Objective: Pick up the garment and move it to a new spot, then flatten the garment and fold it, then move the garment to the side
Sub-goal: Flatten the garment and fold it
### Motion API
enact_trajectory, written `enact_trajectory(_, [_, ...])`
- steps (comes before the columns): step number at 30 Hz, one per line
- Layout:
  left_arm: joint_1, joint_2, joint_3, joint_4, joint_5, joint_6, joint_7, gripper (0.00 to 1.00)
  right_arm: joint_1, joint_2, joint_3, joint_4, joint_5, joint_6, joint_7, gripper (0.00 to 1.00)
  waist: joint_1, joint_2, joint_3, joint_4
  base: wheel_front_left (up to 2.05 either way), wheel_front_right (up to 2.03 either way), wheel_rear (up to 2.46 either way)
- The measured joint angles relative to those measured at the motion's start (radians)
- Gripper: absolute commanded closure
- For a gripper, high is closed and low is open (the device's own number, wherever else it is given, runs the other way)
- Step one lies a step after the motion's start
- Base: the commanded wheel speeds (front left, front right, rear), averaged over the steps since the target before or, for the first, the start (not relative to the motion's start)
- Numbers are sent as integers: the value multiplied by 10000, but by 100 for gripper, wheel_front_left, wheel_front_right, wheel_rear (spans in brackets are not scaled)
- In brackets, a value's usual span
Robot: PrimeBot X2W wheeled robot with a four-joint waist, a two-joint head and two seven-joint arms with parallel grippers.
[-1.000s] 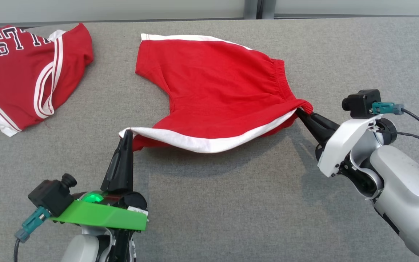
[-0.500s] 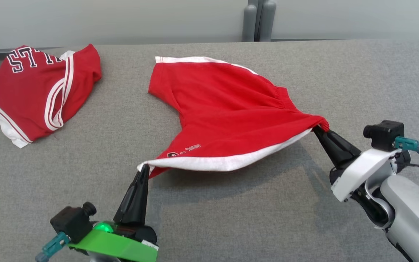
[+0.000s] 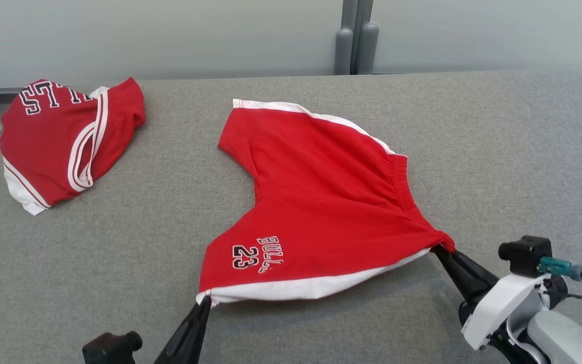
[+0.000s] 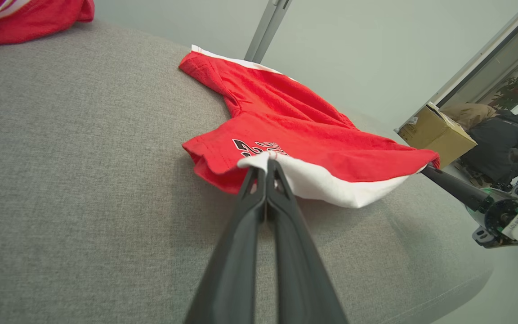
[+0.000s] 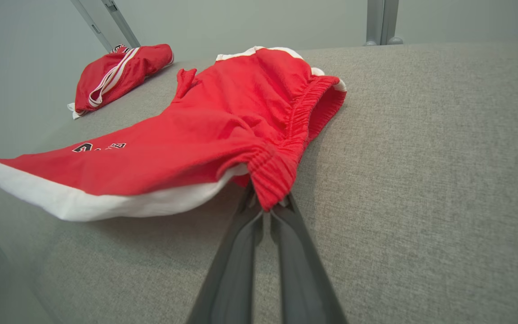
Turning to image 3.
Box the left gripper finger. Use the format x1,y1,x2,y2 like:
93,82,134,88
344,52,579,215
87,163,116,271
179,297,213,364
154,297,207,364

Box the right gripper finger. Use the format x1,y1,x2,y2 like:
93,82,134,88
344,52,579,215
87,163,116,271
431,247,482,305
439,245,500,295

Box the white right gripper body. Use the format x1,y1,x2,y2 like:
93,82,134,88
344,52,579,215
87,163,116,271
460,273,550,351

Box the red shorts number 23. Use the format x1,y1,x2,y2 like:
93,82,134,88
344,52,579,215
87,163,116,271
196,99,456,307

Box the red basketball jersey white trim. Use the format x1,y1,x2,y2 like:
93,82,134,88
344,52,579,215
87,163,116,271
0,77,146,216

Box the teal right camera connector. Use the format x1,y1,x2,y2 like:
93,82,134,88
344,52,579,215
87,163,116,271
540,256,582,282

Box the grey rounded cylinder post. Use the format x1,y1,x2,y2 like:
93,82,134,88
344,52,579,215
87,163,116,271
334,28,354,75
356,22,379,75

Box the grey metal double partition post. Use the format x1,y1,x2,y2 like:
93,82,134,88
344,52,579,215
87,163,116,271
341,0,374,75

